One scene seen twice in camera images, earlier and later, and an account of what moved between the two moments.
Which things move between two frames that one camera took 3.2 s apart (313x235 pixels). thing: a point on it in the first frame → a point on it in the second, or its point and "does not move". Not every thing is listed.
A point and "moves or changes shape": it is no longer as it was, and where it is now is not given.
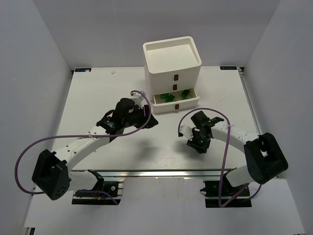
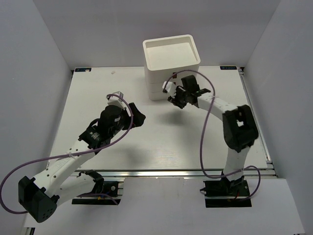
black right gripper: [200, 143] → [181, 95]
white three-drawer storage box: [172, 65] moves or changes shape
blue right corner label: [229, 67] does not move
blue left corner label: [83, 69] does not move
